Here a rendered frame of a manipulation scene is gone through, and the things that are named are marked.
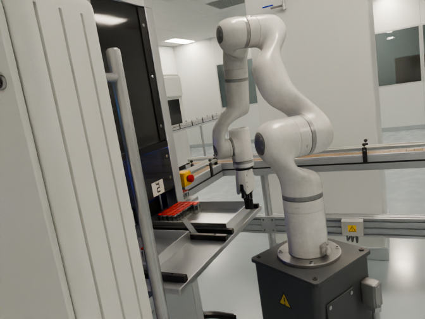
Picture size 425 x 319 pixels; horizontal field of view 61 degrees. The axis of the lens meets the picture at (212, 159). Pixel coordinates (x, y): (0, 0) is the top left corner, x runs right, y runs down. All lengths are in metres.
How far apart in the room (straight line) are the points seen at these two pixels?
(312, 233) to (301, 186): 0.14
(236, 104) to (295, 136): 0.42
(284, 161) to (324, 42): 1.89
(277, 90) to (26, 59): 0.75
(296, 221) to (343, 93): 1.81
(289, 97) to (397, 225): 1.41
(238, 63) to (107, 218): 0.91
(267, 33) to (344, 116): 1.67
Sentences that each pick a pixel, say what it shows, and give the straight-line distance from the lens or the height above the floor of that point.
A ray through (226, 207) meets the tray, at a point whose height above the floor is 0.89.
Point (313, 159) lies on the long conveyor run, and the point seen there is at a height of 0.92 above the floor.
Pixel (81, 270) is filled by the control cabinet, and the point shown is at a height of 1.17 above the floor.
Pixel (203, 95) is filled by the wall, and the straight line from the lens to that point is 10.47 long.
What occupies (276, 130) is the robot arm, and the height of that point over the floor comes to 1.26.
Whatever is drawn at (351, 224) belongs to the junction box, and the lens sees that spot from 2.30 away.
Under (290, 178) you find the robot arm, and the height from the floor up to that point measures 1.12.
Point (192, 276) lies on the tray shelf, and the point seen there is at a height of 0.88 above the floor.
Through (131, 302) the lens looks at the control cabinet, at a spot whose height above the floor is 1.06.
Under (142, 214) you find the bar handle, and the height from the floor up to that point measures 1.18.
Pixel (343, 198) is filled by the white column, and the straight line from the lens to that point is 2.93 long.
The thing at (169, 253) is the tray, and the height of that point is 0.89.
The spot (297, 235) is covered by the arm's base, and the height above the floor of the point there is 0.95.
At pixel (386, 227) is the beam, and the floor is 0.49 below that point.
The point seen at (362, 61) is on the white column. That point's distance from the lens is 2.78.
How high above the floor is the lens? 1.37
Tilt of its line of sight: 10 degrees down
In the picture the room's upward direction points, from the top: 9 degrees counter-clockwise
